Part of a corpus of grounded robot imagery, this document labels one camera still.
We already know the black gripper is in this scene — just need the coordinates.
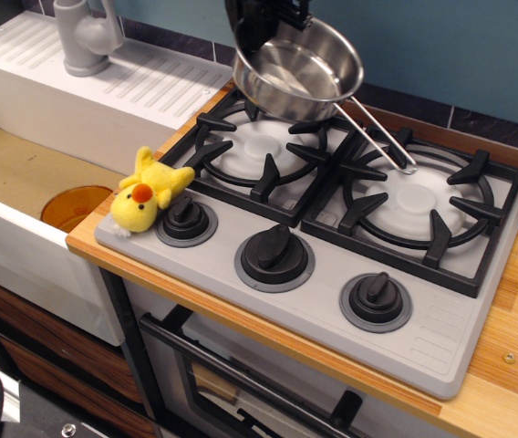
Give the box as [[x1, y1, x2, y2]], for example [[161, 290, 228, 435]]
[[224, 0, 312, 53]]

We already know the stainless steel pan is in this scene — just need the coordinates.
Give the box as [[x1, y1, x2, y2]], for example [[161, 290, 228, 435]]
[[233, 18, 418, 174]]

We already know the grey toy stove top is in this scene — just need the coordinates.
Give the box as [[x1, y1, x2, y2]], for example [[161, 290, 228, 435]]
[[93, 84, 518, 402]]

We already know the black left stove knob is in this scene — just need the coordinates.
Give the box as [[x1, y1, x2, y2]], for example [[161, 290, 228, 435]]
[[154, 196, 218, 248]]

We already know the black stove knob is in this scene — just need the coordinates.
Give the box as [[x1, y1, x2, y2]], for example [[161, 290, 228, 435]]
[[234, 224, 316, 294], [154, 196, 218, 248], [339, 272, 413, 334]]

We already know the black middle stove knob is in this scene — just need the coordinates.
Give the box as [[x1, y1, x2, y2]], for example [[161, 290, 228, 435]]
[[234, 224, 316, 294]]

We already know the black right stove knob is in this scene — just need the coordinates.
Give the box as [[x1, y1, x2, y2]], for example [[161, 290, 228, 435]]
[[339, 272, 413, 334]]

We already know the black left burner grate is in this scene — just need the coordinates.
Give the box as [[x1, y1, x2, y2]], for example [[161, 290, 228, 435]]
[[161, 88, 359, 227]]

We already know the black burner grate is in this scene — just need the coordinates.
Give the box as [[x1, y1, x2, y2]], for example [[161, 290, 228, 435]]
[[161, 88, 359, 227], [301, 128, 518, 298]]

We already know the grey toy faucet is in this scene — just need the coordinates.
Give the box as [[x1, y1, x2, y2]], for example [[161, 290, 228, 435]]
[[53, 0, 124, 78]]

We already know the yellow stuffed duck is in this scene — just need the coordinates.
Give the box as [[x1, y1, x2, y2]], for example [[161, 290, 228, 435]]
[[110, 146, 195, 237]]

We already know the white toy sink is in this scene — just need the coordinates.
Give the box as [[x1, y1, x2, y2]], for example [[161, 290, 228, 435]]
[[0, 12, 231, 346]]

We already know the black right burner grate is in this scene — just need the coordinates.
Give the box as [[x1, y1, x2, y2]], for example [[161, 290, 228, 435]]
[[301, 128, 518, 298]]

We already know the orange plastic plate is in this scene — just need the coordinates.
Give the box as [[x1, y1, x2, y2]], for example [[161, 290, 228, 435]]
[[40, 185, 112, 233]]

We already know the wooden drawer cabinet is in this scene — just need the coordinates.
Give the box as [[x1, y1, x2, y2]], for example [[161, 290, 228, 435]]
[[0, 286, 157, 437]]

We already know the oven door with handle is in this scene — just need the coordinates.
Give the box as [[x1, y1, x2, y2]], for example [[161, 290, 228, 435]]
[[139, 306, 428, 437]]

